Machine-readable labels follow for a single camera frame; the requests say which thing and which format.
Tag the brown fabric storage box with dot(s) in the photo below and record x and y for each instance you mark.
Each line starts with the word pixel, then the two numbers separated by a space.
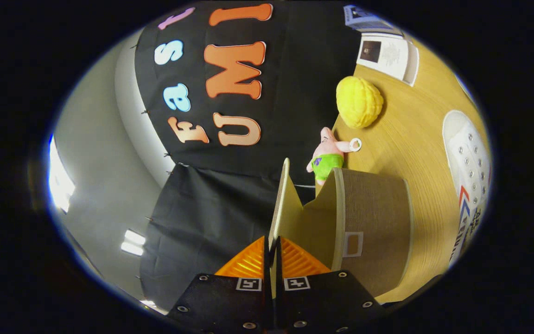
pixel 373 208

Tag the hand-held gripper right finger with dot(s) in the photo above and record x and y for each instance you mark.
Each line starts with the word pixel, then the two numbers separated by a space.
pixel 325 301

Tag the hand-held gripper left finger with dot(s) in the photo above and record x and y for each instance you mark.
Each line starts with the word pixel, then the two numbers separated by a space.
pixel 223 301

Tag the yellow round plush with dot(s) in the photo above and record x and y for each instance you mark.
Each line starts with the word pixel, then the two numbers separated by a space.
pixel 359 102

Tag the pink and green plush toy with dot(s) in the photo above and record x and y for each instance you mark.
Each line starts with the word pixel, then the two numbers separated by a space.
pixel 327 160

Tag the ceiling light panel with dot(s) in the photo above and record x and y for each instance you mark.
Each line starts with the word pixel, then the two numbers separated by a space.
pixel 60 181
pixel 132 242

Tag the blue book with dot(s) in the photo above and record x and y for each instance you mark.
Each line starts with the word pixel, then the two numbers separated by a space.
pixel 364 18

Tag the white book with portrait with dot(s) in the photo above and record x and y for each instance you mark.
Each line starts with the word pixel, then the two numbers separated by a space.
pixel 390 55

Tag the white striped shoe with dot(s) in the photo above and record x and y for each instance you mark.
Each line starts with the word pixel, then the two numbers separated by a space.
pixel 468 153

